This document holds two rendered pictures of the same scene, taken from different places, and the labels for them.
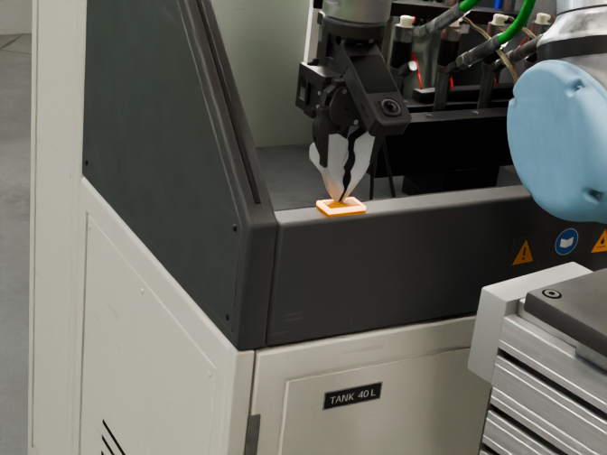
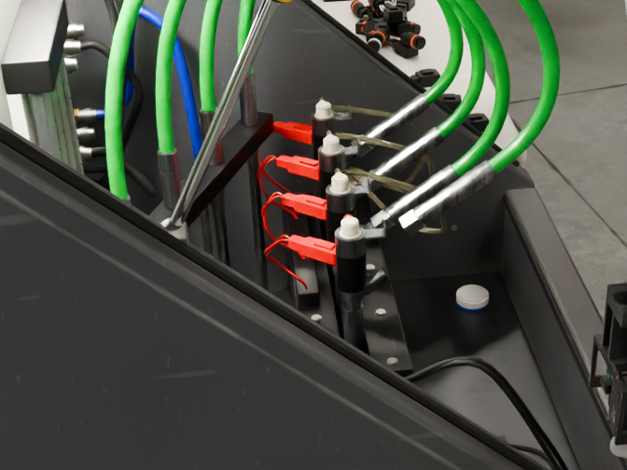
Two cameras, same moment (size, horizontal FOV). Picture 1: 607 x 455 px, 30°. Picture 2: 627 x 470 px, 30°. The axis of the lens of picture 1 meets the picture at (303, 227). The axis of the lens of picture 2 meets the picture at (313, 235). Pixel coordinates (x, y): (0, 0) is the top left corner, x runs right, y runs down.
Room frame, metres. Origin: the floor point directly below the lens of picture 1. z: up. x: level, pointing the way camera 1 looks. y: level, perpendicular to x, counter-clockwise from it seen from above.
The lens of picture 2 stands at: (1.17, 0.70, 1.67)
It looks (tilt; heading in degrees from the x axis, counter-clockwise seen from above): 32 degrees down; 297
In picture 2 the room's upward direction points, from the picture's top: 3 degrees counter-clockwise
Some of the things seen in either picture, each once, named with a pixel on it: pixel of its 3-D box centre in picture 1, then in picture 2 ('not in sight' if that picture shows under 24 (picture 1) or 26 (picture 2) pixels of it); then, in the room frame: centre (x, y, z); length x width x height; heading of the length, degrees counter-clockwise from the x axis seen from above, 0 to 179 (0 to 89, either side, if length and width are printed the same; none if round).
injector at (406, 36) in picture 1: (398, 100); (364, 324); (1.54, -0.11, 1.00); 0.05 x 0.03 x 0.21; 31
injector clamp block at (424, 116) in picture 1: (453, 153); (341, 327); (1.61, -0.21, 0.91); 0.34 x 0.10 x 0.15; 121
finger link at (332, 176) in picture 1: (323, 160); not in sight; (1.24, -0.01, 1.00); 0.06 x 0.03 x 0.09; 31
